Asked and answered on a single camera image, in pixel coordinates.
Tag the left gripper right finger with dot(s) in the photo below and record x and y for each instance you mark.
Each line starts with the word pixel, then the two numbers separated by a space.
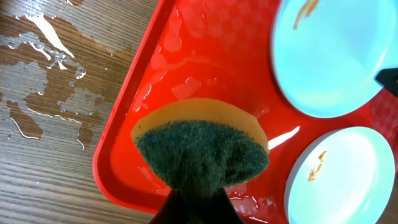
pixel 221 210

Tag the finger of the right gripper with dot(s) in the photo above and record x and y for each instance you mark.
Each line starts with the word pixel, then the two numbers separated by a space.
pixel 388 79

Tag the light blue plate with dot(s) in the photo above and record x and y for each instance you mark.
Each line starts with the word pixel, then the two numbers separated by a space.
pixel 344 176
pixel 326 59

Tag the green and orange sponge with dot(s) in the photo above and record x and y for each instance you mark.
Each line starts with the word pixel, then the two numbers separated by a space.
pixel 199 146

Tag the red plastic tray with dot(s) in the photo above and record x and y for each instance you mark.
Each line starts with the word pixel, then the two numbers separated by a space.
pixel 220 50

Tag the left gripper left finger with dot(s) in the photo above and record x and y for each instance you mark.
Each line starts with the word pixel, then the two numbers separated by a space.
pixel 173 211

